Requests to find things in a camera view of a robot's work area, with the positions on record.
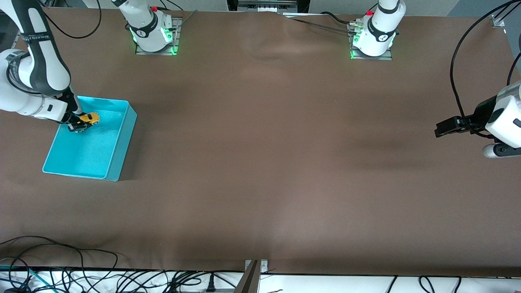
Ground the long black looping cable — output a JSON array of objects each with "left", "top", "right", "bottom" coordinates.
[{"left": 41, "top": 0, "right": 102, "bottom": 40}]

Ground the cyan plastic bin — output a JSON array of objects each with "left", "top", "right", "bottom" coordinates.
[{"left": 42, "top": 96, "right": 138, "bottom": 182}]

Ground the grey cable at right base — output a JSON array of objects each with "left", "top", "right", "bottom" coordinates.
[{"left": 156, "top": 0, "right": 199, "bottom": 32}]

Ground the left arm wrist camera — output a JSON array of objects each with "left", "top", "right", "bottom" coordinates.
[{"left": 482, "top": 143, "right": 521, "bottom": 159}]

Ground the yellow beetle toy car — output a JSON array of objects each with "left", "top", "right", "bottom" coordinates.
[{"left": 79, "top": 112, "right": 100, "bottom": 127}]

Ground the brown table cover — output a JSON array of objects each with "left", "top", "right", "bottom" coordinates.
[{"left": 0, "top": 7, "right": 521, "bottom": 278}]

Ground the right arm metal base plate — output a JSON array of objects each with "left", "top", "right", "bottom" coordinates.
[{"left": 135, "top": 17, "right": 182, "bottom": 56}]

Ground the black cable on table cover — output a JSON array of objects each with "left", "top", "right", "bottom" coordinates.
[{"left": 0, "top": 235, "right": 119, "bottom": 281}]

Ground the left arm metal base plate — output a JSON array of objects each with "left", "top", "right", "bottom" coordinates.
[{"left": 349, "top": 20, "right": 394, "bottom": 61}]

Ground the teal cable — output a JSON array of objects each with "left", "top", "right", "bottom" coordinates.
[{"left": 0, "top": 265, "right": 43, "bottom": 291}]

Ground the grey metal bracket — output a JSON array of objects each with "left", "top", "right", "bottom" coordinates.
[{"left": 244, "top": 259, "right": 269, "bottom": 274}]

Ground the grey cable at base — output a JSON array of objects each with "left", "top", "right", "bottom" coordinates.
[
  {"left": 156, "top": 0, "right": 199, "bottom": 32},
  {"left": 283, "top": 11, "right": 359, "bottom": 35}
]

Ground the grey cable at left base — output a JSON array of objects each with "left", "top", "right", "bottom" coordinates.
[{"left": 283, "top": 11, "right": 359, "bottom": 35}]

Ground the dark grey stand pole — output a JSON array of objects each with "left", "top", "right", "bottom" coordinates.
[{"left": 233, "top": 260, "right": 260, "bottom": 293}]

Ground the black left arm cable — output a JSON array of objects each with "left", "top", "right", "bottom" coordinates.
[{"left": 450, "top": 0, "right": 521, "bottom": 138}]

